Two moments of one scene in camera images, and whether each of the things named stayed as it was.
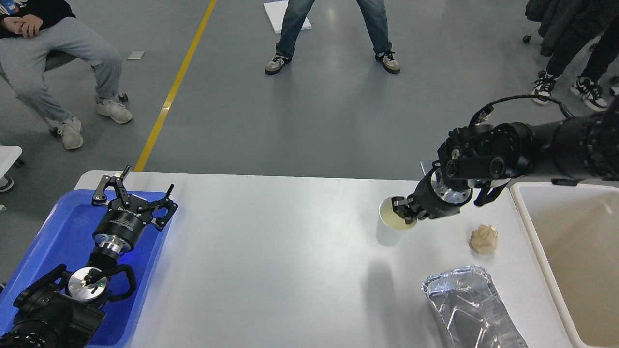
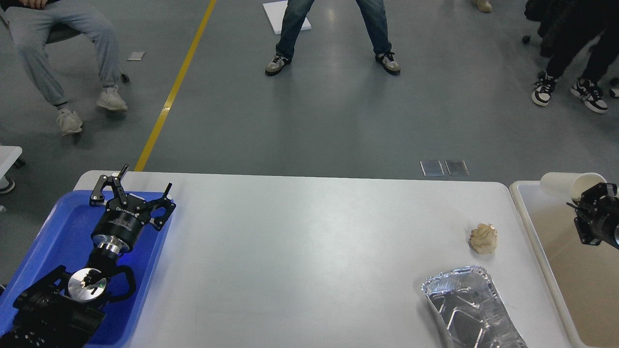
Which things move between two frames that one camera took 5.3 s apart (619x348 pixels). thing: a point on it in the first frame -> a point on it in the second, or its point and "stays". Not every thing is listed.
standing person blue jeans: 373,13 stays
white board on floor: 276,10 stays
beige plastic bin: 572,232 stays
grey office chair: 53,59 -> 55,33
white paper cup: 390,226 -> 569,186
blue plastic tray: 66,238 stays
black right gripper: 433,198 -> 604,211
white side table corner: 8,155 stays
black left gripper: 119,228 stays
